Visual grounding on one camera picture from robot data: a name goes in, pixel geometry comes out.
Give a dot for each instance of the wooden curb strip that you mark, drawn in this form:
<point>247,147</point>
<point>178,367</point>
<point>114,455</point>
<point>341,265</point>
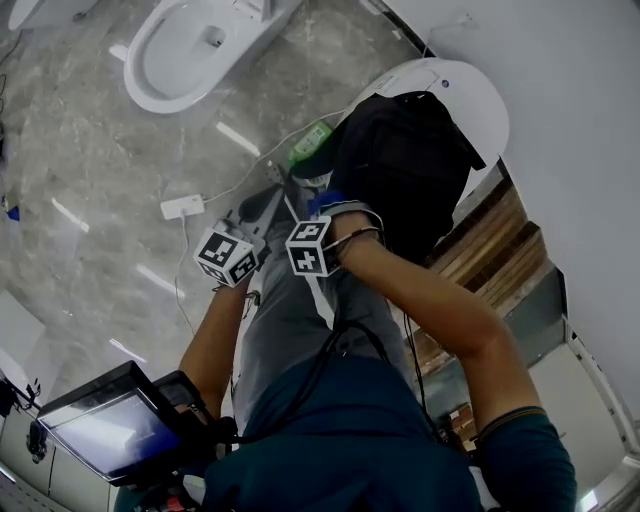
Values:
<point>432,350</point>

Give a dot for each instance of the white slotted brush holder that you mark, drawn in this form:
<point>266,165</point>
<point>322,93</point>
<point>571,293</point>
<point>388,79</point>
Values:
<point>317,181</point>

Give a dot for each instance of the black backpack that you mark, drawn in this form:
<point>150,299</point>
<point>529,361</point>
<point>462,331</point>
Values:
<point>400,165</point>

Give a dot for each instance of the black monitor mount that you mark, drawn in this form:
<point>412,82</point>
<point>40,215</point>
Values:
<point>195,405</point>

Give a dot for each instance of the blue cloth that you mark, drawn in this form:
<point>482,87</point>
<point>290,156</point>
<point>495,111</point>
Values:
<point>325,200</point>

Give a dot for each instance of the white toilet with oval lid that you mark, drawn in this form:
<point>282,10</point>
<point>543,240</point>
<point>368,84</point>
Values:
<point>475,95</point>

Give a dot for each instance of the person's left forearm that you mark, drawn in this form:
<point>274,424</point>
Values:
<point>210,350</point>

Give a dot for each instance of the small blue object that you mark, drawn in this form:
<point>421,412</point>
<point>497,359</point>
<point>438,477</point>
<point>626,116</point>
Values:
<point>13,212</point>

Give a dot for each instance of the grey power strip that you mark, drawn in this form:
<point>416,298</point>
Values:
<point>274,172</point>

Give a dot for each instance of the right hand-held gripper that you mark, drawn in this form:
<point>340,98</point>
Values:
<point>310,245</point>

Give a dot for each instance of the person's teal shirt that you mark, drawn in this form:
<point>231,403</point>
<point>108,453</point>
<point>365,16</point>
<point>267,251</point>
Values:
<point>350,450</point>

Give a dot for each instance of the black monitor screen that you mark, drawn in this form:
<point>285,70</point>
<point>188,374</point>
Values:
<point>110,440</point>

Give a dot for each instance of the white power strip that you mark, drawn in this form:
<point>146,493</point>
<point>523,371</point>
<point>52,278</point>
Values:
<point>182,206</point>

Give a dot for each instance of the green bottle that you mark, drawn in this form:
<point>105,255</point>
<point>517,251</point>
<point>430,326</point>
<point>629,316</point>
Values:
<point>312,137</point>

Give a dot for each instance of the person's right forearm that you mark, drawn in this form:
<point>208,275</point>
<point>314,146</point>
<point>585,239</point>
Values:
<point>440,320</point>

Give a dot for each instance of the white toilet with raised seat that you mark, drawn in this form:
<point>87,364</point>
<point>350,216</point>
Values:
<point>260,30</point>

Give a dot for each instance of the person's grey trouser legs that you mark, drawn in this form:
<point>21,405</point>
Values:
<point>290,325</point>

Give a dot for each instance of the white cabinet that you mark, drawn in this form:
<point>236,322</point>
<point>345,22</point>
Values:
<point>45,480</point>

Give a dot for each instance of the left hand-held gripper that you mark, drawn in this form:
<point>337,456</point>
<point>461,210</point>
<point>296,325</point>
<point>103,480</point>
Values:
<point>225,257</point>

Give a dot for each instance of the cardboard box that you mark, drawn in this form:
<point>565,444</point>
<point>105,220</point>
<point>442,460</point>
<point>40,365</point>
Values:
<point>462,422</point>

